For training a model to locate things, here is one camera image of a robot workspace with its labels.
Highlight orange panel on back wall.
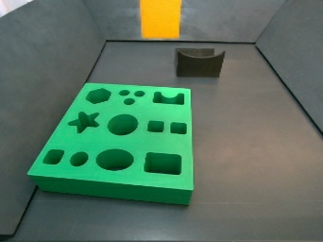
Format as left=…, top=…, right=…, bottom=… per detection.
left=139, top=0, right=181, bottom=39

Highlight dark grey notched foam block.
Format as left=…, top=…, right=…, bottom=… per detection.
left=175, top=48, right=226, bottom=78

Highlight green foam shape board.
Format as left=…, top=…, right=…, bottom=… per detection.
left=28, top=83, right=195, bottom=205

